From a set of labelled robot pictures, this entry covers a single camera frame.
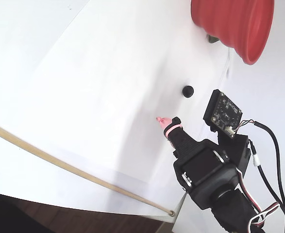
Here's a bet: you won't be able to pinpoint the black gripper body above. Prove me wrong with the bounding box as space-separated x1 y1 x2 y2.
173 138 239 210

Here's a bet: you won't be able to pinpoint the dark blueberry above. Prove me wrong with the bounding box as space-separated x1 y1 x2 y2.
182 85 195 99

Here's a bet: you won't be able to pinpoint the red collapsible silicone cup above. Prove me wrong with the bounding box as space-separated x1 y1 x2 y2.
190 0 276 66

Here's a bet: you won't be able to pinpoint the white paper sheet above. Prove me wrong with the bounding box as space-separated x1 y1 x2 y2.
0 0 233 184

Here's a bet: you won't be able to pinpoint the oval olive green leaf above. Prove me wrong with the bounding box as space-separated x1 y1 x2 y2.
206 33 220 44

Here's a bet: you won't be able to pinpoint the long thin wooden stick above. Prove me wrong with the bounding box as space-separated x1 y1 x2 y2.
0 119 176 217

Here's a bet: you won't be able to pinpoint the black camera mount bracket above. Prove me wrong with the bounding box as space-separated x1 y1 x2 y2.
216 132 252 175

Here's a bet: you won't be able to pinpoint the red white black servo wires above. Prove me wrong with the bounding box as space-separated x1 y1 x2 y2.
235 168 281 228

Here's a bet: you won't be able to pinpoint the black gripper-mounted camera module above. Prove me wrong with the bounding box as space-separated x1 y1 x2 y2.
202 89 244 139

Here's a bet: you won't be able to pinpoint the black cable with white connector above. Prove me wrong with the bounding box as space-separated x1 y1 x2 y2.
249 140 285 219

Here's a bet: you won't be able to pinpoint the thick black camera cable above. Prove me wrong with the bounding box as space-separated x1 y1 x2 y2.
241 120 285 233

